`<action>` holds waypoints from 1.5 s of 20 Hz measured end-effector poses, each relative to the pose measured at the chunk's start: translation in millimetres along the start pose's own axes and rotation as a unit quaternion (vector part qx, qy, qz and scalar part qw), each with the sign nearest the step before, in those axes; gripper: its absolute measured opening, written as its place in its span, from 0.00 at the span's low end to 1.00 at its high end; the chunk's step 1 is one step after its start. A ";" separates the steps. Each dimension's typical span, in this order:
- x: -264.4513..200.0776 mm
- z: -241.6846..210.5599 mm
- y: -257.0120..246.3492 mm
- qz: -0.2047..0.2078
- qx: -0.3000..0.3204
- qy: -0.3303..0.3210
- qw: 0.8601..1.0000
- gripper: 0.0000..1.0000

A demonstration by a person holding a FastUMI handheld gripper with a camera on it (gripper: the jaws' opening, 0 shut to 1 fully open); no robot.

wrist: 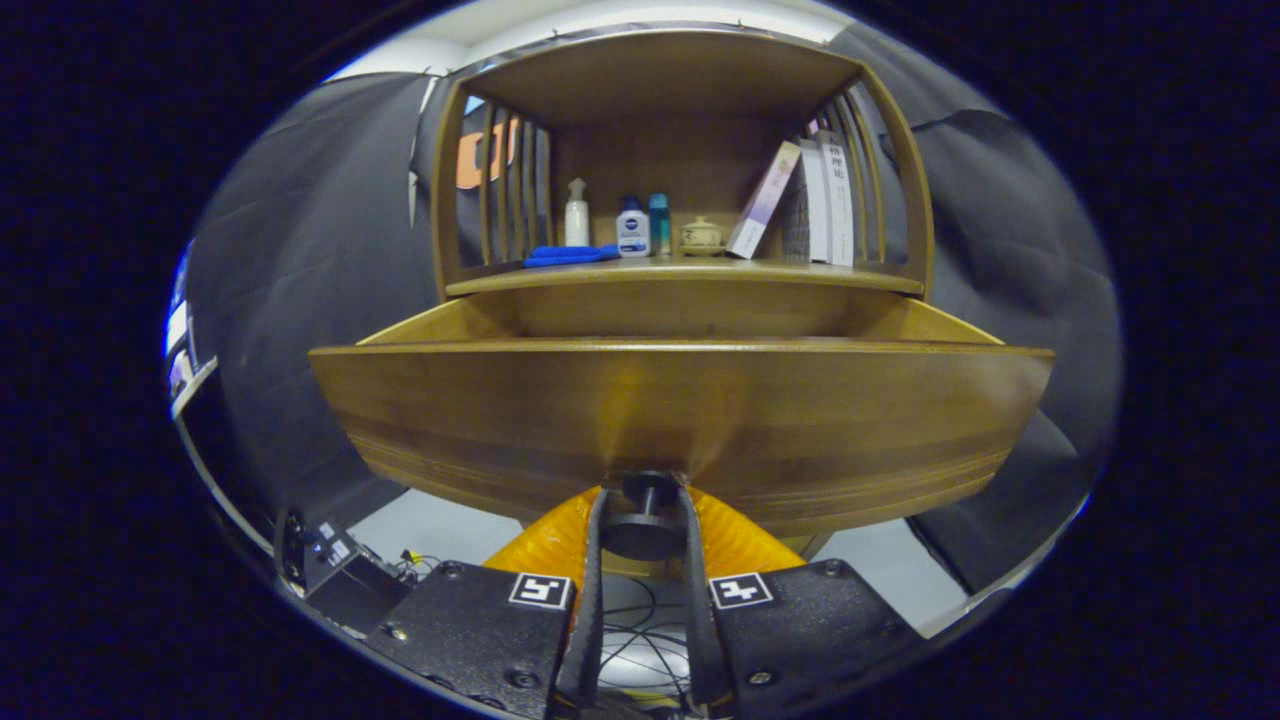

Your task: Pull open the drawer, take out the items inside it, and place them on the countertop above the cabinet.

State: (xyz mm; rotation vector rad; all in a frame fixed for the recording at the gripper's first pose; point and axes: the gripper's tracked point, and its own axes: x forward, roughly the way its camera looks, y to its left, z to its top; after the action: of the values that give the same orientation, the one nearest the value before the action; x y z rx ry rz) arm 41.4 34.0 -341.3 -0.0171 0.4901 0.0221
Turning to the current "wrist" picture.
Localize black electronics box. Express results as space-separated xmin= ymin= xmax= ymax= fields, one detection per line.
xmin=280 ymin=508 xmax=411 ymax=636

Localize blue folded cloth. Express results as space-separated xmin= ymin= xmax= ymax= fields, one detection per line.
xmin=522 ymin=245 xmax=621 ymax=269

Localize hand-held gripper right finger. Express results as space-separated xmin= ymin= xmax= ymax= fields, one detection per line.
xmin=678 ymin=485 xmax=923 ymax=719

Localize wooden countertop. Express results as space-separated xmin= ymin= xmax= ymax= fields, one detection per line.
xmin=445 ymin=255 xmax=926 ymax=296

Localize white side desk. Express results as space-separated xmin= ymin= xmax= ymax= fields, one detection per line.
xmin=168 ymin=356 xmax=276 ymax=556

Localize white lotion bottle blue label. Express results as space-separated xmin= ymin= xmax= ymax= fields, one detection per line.
xmin=616 ymin=195 xmax=652 ymax=259

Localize black floor cables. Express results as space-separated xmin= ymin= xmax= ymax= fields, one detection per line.
xmin=580 ymin=575 xmax=701 ymax=716

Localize white pump bottle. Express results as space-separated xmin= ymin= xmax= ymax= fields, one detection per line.
xmin=564 ymin=178 xmax=591 ymax=248

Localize white book with black lettering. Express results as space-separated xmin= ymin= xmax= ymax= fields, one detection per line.
xmin=818 ymin=130 xmax=856 ymax=267

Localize pink and white book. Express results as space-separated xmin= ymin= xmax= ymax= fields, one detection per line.
xmin=726 ymin=141 xmax=803 ymax=260

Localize wooden cabinet with slatted shelf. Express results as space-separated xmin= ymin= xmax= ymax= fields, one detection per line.
xmin=430 ymin=28 xmax=936 ymax=341

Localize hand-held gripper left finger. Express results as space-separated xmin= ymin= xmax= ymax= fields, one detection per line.
xmin=362 ymin=486 xmax=611 ymax=720

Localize black backdrop cloth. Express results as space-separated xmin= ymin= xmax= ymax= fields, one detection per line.
xmin=180 ymin=25 xmax=1121 ymax=601

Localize plain white book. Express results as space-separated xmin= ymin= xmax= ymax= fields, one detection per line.
xmin=798 ymin=138 xmax=833 ymax=263

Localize wooden drawer with dark knob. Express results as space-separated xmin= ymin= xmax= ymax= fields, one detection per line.
xmin=308 ymin=290 xmax=1056 ymax=563

